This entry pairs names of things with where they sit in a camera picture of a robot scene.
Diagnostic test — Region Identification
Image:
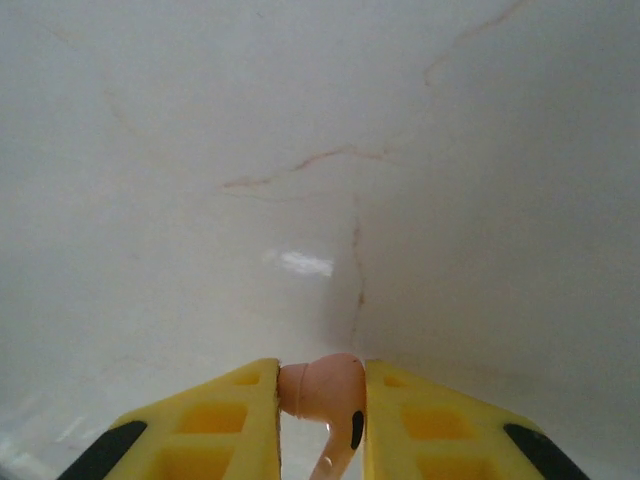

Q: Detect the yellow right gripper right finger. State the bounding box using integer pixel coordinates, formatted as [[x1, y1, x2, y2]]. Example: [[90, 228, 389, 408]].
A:
[[362, 356, 592, 480]]

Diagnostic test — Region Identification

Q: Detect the pink wireless earbud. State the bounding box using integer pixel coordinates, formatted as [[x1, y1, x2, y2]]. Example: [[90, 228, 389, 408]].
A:
[[277, 351, 366, 480]]

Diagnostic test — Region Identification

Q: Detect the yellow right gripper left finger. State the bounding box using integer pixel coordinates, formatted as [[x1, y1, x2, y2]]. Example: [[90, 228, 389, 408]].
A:
[[57, 356, 282, 480]]

